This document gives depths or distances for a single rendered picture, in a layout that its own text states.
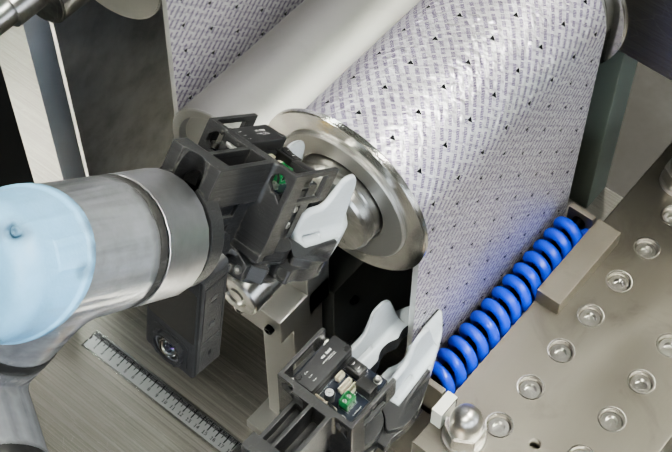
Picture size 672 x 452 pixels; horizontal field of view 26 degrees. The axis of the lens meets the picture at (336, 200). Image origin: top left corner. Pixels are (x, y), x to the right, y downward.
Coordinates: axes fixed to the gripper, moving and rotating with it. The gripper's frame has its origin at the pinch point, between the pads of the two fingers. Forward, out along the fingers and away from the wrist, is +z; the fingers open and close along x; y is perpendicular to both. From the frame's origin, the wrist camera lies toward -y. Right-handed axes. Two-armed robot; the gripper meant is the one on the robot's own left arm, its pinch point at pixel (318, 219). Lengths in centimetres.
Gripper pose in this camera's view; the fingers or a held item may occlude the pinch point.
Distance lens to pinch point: 101.5
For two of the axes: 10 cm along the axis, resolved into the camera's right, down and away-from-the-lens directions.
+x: -7.7, -5.2, 3.7
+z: 4.8, -1.1, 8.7
